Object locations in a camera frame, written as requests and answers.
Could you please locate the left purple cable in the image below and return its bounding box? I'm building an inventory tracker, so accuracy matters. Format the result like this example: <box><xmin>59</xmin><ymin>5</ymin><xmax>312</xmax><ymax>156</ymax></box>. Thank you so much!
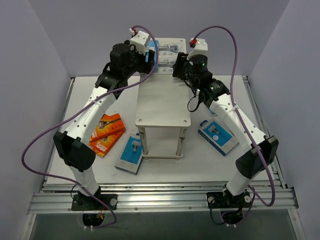
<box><xmin>21</xmin><ymin>24</ymin><xmax>160</xmax><ymax>228</ymax></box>

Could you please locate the blue Harry's box far right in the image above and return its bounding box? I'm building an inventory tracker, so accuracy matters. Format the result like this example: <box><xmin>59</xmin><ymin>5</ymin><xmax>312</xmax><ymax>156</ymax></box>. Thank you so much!
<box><xmin>208</xmin><ymin>109</ymin><xmax>217</xmax><ymax>117</ymax></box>

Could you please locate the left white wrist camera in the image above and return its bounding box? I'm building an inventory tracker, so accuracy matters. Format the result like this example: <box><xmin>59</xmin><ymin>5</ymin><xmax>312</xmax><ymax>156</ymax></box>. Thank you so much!
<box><xmin>129</xmin><ymin>28</ymin><xmax>151</xmax><ymax>55</ymax></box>

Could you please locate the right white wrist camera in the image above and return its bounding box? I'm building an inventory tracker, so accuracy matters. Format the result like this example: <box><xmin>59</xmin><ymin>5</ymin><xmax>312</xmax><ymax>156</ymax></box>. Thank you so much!
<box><xmin>187</xmin><ymin>38</ymin><xmax>208</xmax><ymax>60</ymax></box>

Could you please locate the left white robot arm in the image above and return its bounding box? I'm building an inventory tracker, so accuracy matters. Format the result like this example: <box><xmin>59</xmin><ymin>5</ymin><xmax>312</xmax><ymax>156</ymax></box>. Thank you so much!
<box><xmin>53</xmin><ymin>40</ymin><xmax>155</xmax><ymax>210</ymax></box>

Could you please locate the aluminium mounting rail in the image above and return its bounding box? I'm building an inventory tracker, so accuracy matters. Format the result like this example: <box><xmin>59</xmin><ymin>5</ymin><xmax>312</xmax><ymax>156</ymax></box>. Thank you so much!
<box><xmin>27</xmin><ymin>183</ymin><xmax>298</xmax><ymax>215</ymax></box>

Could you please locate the lower orange Fusion5 razor box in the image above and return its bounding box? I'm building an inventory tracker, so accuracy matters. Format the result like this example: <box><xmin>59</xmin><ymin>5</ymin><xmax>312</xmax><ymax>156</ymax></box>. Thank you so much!
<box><xmin>88</xmin><ymin>129</ymin><xmax>126</xmax><ymax>158</ymax></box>

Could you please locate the upper orange Fusion5 razor box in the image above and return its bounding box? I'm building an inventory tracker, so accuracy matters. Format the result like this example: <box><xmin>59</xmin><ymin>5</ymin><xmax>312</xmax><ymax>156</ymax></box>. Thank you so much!
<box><xmin>90</xmin><ymin>113</ymin><xmax>126</xmax><ymax>142</ymax></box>

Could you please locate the Gillette SkinGuard blister pack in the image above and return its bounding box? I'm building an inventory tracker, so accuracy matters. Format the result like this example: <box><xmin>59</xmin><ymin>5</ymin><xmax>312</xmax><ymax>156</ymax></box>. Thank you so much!
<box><xmin>153</xmin><ymin>55</ymin><xmax>177</xmax><ymax>75</ymax></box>

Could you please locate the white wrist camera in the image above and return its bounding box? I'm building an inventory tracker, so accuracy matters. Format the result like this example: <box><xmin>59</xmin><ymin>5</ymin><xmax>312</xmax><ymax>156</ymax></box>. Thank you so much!
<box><xmin>129</xmin><ymin>28</ymin><xmax>151</xmax><ymax>55</ymax></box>
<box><xmin>187</xmin><ymin>38</ymin><xmax>208</xmax><ymax>60</ymax></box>

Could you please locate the purple cable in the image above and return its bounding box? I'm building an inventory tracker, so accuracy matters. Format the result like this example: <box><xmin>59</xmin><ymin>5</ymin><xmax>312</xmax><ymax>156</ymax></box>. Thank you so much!
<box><xmin>193</xmin><ymin>25</ymin><xmax>277</xmax><ymax>207</ymax></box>
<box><xmin>21</xmin><ymin>24</ymin><xmax>160</xmax><ymax>228</ymax></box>

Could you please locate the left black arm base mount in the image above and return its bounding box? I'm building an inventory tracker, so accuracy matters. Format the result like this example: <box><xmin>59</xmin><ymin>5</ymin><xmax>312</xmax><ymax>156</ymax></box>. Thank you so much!
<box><xmin>71</xmin><ymin>193</ymin><xmax>119</xmax><ymax>212</ymax></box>

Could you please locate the orange fusion5 razor box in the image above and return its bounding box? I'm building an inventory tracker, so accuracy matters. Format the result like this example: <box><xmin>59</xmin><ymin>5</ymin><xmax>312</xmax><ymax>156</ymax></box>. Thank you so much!
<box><xmin>90</xmin><ymin>113</ymin><xmax>126</xmax><ymax>142</ymax></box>
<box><xmin>88</xmin><ymin>129</ymin><xmax>126</xmax><ymax>158</ymax></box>

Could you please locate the blue harry's box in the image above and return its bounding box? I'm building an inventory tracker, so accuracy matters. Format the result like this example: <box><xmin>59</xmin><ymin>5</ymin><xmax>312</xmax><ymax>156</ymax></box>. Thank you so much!
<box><xmin>208</xmin><ymin>109</ymin><xmax>217</xmax><ymax>117</ymax></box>
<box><xmin>198</xmin><ymin>118</ymin><xmax>239</xmax><ymax>157</ymax></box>
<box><xmin>114</xmin><ymin>133</ymin><xmax>143</xmax><ymax>175</ymax></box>

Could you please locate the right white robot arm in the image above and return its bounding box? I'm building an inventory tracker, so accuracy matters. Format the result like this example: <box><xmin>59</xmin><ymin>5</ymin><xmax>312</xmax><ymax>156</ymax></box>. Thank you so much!
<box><xmin>172</xmin><ymin>52</ymin><xmax>279</xmax><ymax>207</ymax></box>

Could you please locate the blue Harry's box front left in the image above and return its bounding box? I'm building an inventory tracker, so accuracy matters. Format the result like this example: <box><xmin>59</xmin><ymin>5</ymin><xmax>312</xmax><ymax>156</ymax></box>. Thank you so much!
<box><xmin>114</xmin><ymin>133</ymin><xmax>143</xmax><ymax>175</ymax></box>

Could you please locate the white two-tier shelf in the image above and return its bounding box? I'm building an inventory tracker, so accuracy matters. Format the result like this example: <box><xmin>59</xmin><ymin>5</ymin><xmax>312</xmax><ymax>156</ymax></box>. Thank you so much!
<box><xmin>134</xmin><ymin>37</ymin><xmax>192</xmax><ymax>161</ymax></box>

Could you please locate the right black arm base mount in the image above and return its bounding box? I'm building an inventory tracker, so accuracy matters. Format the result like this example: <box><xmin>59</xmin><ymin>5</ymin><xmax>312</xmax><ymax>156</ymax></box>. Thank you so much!
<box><xmin>206</xmin><ymin>191</ymin><xmax>252</xmax><ymax>209</ymax></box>

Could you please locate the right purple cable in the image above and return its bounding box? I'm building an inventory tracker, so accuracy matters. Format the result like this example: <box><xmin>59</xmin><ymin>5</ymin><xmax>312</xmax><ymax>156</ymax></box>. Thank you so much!
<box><xmin>193</xmin><ymin>25</ymin><xmax>277</xmax><ymax>207</ymax></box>

